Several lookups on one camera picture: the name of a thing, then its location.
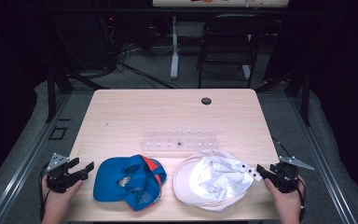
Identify white desk leg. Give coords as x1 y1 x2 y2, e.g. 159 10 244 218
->
170 15 181 80
241 63 252 81

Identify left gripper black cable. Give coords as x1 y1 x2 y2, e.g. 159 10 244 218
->
38 163 50 222

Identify clear acrylic rack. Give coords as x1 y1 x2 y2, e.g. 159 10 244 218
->
139 125 221 154

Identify aluminium floor rail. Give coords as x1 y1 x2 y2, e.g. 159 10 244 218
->
287 94 358 224
0 92 73 224

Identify black computer tower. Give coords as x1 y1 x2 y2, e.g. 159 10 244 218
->
51 11 118 72

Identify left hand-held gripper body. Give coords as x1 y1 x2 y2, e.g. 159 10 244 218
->
45 152 90 194

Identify person's right hand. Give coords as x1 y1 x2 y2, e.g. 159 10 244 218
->
263 175 306 219

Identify person's left hand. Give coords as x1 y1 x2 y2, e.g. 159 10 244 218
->
41 174 84 218

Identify blue and orange cap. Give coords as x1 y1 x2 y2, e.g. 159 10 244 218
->
92 154 168 213

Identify black floor cable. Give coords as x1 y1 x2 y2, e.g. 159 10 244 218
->
117 60 182 90

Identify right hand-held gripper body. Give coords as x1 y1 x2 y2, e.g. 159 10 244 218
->
268 155 315 194

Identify black folding chair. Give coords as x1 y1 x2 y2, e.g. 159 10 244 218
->
197 12 269 90

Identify white floor cable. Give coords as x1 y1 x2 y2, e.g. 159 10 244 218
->
149 44 174 56

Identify white and pink cap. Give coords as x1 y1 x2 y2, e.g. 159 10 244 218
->
172 148 264 214

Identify thin black cable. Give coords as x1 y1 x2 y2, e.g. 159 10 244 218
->
271 136 294 159

